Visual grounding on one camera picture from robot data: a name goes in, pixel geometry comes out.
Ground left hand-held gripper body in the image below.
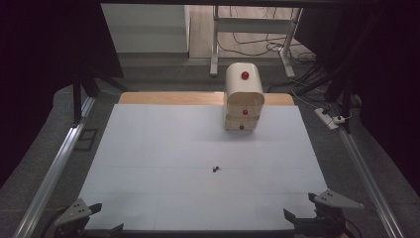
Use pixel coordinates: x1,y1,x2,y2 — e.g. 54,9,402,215
49,197,100,238

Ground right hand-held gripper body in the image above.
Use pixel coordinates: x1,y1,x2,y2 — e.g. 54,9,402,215
292,188,366,238

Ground drawer with red knob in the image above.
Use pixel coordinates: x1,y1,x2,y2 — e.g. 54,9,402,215
225,104,265,118
224,115,260,132

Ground beige device with red buttons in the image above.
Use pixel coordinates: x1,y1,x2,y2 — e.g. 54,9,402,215
223,61,265,132

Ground white power strip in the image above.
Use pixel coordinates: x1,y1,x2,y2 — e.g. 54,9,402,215
313,107,340,131

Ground white table mat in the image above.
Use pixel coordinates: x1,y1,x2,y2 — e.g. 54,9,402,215
78,103,329,231

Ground black stand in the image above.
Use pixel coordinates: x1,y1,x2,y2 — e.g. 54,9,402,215
71,68,129,127
296,62,363,135

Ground wooden table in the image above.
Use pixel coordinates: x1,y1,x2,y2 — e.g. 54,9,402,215
118,91,296,107

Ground black curtain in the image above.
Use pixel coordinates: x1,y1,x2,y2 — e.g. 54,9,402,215
0,0,125,187
293,0,420,197

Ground white cabinet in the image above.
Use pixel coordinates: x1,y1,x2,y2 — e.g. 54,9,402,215
100,3,191,55

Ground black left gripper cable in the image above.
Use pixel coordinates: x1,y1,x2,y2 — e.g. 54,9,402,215
40,207,68,238

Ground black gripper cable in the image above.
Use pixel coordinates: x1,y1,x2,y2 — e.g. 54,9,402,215
346,218,360,238
40,207,68,238

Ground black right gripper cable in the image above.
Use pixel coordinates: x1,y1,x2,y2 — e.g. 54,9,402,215
346,218,360,238

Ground aluminium rail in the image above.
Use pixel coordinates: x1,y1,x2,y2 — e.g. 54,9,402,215
337,127,406,238
12,96,97,238

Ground white cable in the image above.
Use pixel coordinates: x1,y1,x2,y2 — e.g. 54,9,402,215
289,86,320,111

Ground black floor cable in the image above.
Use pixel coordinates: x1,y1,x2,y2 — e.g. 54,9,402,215
216,6,318,65

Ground white desk frame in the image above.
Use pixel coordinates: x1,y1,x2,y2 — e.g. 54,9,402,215
209,5,304,79

